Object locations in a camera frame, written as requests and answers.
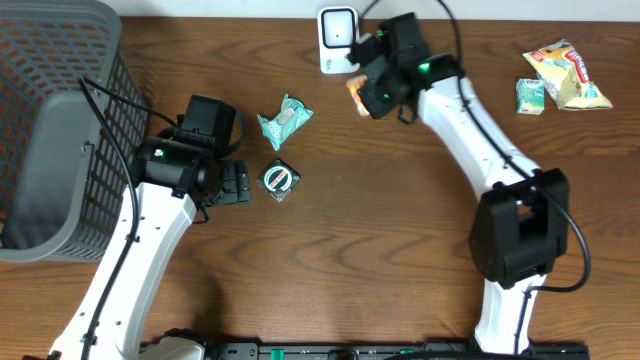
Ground teal wet wipes pack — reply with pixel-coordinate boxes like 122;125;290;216
256;94;314;151

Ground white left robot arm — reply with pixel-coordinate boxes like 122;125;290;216
47;95;244;360

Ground white blue snack bag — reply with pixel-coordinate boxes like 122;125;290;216
522;39;613;111

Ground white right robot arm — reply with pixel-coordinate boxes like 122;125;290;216
347;13;568;355

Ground grey plastic mesh basket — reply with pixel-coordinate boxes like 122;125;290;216
1;1;149;263

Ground teal Kleenex tissue pack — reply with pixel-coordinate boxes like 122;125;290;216
516;79;545;115

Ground green Zam-Buk ointment tin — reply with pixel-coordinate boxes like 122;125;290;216
258;159;301;202

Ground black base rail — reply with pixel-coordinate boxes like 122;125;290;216
139;341;591;360

